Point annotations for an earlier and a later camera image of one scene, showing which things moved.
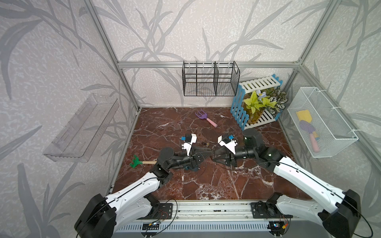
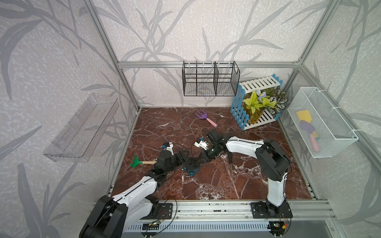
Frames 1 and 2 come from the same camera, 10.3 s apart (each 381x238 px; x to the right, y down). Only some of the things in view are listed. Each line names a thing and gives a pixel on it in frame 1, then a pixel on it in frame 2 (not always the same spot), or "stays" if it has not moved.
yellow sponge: x=304 y=115 stays
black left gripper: x=196 y=156 to x=180 y=160
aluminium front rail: x=209 y=210 stays
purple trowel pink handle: x=313 y=135 stays
